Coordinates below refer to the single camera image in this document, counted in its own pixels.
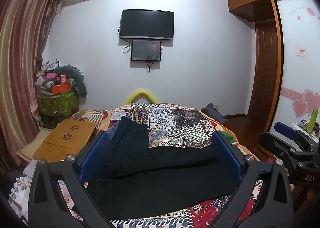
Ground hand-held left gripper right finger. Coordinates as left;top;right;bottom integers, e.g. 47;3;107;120
211;132;295;228

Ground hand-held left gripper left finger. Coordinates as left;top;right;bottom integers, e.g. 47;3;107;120
27;131;113;228

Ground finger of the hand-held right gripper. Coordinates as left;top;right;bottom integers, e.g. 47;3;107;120
257;131;316;167
274;122;316;145

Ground black pants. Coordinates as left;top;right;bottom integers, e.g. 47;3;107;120
86;142;241;221

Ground folded dark teal pants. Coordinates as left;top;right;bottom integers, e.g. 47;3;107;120
109;116;150;154

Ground green bottle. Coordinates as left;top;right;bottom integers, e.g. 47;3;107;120
307;108;320;134

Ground folded blue jeans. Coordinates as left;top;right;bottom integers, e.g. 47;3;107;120
107;121;121;143

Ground wooden lap desk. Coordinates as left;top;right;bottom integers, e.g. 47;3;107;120
32;119;98;164

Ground striped pillow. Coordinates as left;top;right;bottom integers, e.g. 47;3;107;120
72;109;108;130

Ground grey blue cloth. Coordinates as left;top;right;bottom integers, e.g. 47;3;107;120
201;103;227;125

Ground green printed storage bag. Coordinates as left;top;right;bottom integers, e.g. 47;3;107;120
37;90;80;129

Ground brown wooden door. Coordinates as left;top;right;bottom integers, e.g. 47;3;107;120
246;21;278;119

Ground orange box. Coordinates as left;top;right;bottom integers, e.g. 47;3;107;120
52;84;71;95

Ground yellow foam tube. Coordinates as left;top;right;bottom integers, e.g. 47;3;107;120
125;88;157;105

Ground white wardrobe door heart stickers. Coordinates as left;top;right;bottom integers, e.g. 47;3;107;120
274;0;320;133

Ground striped maroon curtain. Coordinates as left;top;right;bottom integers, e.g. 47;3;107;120
0;0;64;171

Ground small wall-mounted monitor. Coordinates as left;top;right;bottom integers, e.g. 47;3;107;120
131;39;163;62

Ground wall-mounted black television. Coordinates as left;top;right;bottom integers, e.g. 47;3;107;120
119;9;175;41

